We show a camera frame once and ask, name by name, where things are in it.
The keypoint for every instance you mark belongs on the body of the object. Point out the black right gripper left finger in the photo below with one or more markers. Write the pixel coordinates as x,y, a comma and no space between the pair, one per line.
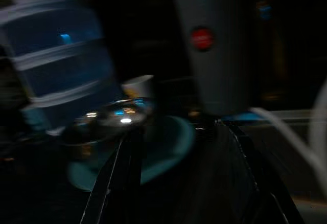
115,190

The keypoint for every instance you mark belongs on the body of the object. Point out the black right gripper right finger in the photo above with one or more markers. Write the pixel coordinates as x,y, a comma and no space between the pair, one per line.
237,183

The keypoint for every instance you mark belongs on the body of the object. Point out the stainless steel bowl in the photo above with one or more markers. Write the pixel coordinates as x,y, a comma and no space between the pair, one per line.
115,116

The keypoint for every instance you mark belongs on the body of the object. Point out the teal plate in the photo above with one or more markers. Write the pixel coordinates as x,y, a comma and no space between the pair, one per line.
166,152

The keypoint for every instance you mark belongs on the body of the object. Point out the stainless steel sink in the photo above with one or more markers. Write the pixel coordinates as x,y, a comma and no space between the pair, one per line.
306,203

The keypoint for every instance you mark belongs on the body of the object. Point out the white printed cup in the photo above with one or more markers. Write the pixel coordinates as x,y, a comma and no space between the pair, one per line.
141,86

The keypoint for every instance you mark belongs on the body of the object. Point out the grey thermos with red logo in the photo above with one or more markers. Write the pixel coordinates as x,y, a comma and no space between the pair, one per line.
219,68

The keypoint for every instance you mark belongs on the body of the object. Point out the white stacked food container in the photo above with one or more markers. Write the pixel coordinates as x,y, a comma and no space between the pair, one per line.
58,63

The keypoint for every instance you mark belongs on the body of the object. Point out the dark oil bottle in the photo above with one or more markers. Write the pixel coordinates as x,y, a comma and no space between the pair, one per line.
265,17

